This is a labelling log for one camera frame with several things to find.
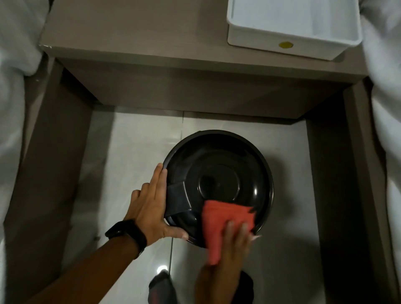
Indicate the person's right fingers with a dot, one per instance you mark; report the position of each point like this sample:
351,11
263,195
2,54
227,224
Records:
238,238

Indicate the white plastic tray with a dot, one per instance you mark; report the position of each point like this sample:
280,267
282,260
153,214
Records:
297,22

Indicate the person's left hand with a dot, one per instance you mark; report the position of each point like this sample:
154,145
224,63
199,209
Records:
147,213

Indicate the person's right forearm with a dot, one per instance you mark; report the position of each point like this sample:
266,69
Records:
216,289

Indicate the round yellow sticker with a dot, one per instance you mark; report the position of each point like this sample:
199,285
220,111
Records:
286,45

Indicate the person's black trouser leg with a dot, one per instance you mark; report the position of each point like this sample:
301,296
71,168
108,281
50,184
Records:
246,289

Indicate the person's left thumb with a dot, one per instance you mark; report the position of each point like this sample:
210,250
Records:
177,234

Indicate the black wrist watch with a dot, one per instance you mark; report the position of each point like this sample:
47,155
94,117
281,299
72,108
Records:
130,233

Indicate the red cleaning cloth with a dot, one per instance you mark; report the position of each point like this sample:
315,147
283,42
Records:
219,219

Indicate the person's right hand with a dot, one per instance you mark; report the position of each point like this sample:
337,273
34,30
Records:
227,256

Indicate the white bed duvet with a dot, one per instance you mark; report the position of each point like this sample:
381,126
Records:
14,78
390,94

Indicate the person's left forearm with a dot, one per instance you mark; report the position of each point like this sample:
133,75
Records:
90,274

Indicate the dark grey shoe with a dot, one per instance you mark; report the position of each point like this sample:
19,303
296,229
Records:
163,289

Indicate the black round plastic bin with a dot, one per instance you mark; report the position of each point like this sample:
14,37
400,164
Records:
219,175

